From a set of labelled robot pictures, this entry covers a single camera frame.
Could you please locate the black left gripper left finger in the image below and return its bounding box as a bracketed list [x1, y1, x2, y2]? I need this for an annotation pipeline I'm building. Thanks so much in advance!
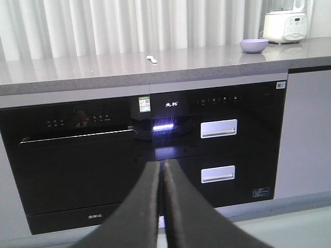
[72, 162, 160, 247]

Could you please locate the purple plastic bowl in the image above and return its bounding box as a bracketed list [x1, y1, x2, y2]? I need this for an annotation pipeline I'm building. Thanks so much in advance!
[239, 39, 269, 53]

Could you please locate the white pleated curtain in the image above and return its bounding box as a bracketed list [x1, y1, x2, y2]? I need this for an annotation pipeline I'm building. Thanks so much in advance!
[0, 0, 331, 62]

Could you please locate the black disinfection cabinet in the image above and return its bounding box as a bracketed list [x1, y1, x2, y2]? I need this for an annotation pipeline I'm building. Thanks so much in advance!
[151, 81, 286, 207]

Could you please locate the grey cabinet door panel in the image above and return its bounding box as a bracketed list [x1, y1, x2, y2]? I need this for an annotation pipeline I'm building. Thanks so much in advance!
[275, 70, 330, 198]

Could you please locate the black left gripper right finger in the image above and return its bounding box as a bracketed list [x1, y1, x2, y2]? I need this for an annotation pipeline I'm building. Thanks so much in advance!
[163, 159, 270, 247]

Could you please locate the black built-in dishwasher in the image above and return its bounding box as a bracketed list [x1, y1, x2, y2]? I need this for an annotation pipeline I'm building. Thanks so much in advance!
[1, 96, 154, 235]

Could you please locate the light green plastic spoon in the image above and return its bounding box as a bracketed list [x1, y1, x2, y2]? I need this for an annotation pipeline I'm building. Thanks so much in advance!
[146, 55, 157, 64]

